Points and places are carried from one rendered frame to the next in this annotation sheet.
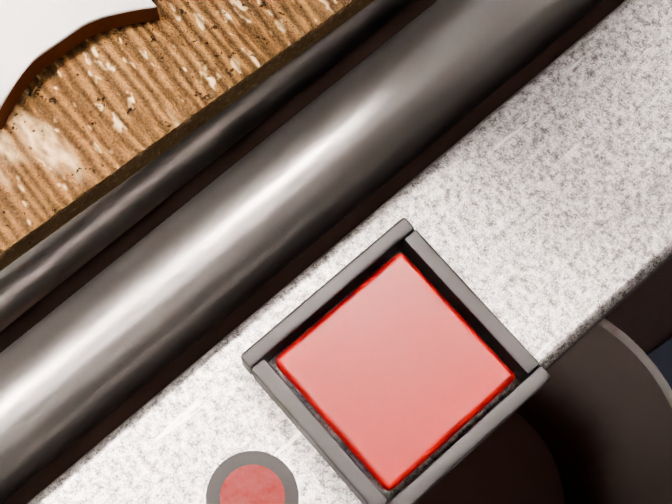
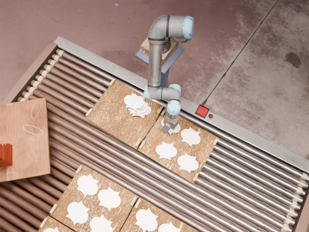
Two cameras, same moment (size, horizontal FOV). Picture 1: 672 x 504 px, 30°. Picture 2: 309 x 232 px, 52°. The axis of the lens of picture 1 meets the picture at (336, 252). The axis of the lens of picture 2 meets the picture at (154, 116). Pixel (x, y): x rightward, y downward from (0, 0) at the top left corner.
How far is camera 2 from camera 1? 1.80 m
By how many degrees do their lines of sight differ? 29
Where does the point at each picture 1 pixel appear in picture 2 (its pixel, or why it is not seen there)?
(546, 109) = (185, 108)
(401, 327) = (200, 111)
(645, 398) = not seen: hidden behind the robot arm
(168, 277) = (202, 123)
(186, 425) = (208, 120)
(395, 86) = (187, 116)
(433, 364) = (201, 109)
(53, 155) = (199, 129)
